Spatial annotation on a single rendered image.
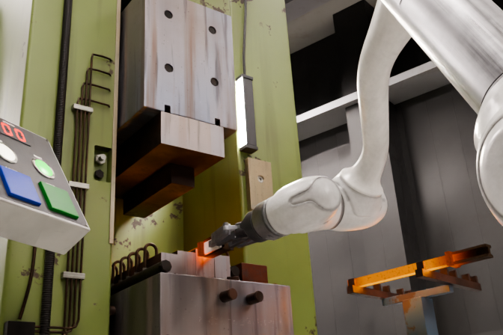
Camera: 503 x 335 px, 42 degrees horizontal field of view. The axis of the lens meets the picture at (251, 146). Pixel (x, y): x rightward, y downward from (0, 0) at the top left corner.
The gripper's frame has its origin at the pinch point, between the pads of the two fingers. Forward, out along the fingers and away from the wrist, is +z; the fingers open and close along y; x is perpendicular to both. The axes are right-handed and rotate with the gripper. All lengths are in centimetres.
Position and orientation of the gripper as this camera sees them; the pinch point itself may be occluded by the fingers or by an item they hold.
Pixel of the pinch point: (215, 245)
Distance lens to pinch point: 161.3
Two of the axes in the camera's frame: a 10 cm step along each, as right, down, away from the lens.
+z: -5.9, 3.7, 7.2
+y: 8.1, 2.0, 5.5
